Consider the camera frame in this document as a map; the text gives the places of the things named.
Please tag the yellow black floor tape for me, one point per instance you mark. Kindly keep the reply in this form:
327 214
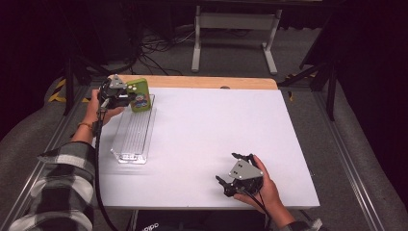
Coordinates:
57 96

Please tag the black tripod stand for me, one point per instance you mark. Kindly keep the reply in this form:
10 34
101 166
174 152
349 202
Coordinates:
68 89
332 96

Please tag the clear plastic tray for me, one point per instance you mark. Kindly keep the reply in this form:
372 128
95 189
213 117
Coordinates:
136 134

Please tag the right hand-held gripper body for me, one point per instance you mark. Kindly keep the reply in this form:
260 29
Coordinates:
245 171

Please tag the person's right hand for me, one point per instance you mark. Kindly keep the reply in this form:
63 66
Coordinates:
269 195

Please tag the white table leg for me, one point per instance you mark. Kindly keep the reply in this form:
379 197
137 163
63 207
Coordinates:
134 221

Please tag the metal floor rail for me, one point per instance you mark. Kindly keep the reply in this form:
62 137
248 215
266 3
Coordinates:
59 128
352 179

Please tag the white metal stand frame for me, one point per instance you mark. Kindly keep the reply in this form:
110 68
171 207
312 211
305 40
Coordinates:
235 21

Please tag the black box with white print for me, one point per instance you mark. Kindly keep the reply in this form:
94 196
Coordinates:
205 221

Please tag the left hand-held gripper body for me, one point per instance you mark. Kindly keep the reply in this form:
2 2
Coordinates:
112 93

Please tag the green printed box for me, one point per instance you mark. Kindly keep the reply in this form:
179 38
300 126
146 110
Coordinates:
142 99

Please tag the person's left hand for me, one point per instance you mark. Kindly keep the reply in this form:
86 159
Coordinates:
94 112

